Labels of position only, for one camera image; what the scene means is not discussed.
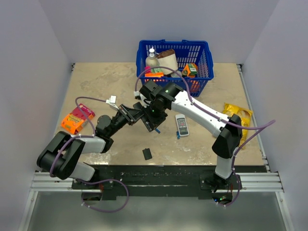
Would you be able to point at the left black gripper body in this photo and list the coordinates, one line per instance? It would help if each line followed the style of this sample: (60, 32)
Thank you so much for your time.
(123, 116)

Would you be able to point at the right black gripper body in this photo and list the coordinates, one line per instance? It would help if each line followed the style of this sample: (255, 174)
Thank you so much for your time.
(156, 115)

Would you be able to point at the black remote control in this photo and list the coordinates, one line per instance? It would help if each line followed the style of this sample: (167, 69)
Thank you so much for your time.
(143, 116)

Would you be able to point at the black remote battery cover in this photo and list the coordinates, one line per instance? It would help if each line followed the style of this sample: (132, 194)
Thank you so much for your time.
(147, 154)

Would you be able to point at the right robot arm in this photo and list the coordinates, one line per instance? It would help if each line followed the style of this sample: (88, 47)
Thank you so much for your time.
(227, 130)

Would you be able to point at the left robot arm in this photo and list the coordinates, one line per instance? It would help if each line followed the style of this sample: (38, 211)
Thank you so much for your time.
(60, 157)

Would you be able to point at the white remote control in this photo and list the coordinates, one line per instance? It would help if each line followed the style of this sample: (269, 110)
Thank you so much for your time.
(182, 126)

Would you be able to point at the orange flat box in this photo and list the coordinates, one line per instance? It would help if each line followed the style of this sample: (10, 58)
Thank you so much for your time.
(157, 74)

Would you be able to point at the metal tin can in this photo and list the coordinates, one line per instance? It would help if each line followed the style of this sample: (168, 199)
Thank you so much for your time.
(176, 74)

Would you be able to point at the pink small box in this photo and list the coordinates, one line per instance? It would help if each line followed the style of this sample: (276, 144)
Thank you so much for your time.
(147, 69)

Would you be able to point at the green small packet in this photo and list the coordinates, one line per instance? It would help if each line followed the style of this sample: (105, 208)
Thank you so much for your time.
(156, 70)

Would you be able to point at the orange pink candy box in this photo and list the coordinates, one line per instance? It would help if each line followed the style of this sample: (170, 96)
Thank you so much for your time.
(75, 121)

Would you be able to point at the white pump bottle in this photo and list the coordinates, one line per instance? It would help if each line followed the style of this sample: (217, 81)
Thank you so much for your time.
(151, 60)

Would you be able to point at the white brown paper bag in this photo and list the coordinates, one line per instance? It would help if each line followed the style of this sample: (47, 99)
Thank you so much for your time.
(167, 59)

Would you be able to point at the orange green juice carton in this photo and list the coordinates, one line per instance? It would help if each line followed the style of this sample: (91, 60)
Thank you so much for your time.
(190, 70)

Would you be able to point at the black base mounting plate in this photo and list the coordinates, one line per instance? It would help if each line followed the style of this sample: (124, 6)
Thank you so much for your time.
(153, 181)

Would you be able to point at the blue plastic shopping basket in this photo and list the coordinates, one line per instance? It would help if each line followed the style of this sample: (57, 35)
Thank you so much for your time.
(195, 52)

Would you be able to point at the yellow Lays chips bag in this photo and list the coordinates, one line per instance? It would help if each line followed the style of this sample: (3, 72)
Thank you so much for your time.
(244, 114)

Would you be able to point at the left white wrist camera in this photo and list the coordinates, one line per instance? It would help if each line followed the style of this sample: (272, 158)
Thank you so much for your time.
(112, 102)

